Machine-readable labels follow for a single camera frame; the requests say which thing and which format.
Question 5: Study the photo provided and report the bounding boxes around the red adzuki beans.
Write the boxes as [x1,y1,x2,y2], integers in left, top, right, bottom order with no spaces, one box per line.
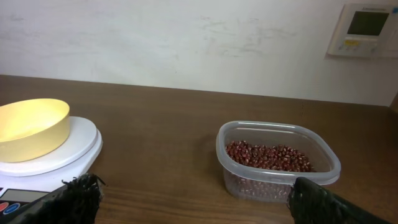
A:
[224,141,316,172]

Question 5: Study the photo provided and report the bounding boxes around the white wall control panel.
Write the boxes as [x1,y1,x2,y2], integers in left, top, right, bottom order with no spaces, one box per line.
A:
[327,3,397,58]

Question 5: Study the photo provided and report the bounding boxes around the yellow plastic bowl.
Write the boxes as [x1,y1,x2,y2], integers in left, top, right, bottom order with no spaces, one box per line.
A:
[1,98,70,162]

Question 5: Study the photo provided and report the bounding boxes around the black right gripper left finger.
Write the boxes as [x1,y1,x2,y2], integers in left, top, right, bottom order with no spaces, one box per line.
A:
[1,173,104,224]

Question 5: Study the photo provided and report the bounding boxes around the clear plastic container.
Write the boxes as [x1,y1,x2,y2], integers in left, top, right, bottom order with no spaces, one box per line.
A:
[216,121,341,203]

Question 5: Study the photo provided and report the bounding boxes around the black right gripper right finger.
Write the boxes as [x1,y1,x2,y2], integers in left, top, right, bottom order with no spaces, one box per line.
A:
[287,177,389,224]

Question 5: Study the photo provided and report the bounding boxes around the white digital kitchen scale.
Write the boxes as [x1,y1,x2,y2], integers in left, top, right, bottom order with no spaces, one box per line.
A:
[1,116,103,216]

